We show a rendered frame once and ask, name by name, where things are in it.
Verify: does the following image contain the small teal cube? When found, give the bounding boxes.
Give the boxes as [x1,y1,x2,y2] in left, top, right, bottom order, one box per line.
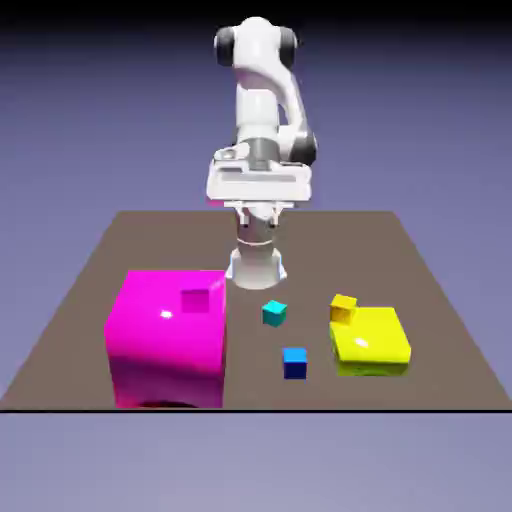
[261,299,288,328]

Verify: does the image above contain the small magenta cube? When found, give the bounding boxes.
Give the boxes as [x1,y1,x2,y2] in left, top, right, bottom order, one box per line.
[180,288,211,314]

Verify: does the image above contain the large yellow box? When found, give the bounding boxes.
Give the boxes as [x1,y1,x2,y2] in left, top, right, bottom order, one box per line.
[328,306,412,378]

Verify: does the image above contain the large magenta box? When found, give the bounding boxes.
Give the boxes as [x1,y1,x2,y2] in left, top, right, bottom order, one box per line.
[103,269,228,410]

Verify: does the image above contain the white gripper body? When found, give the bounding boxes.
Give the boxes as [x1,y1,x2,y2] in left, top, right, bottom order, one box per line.
[205,158,313,211]

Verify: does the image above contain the small yellow cube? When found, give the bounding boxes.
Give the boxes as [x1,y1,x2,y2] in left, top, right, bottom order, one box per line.
[329,293,358,324]

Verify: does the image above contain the small blue cube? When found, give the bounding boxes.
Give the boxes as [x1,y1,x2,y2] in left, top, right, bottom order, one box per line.
[282,346,309,380]

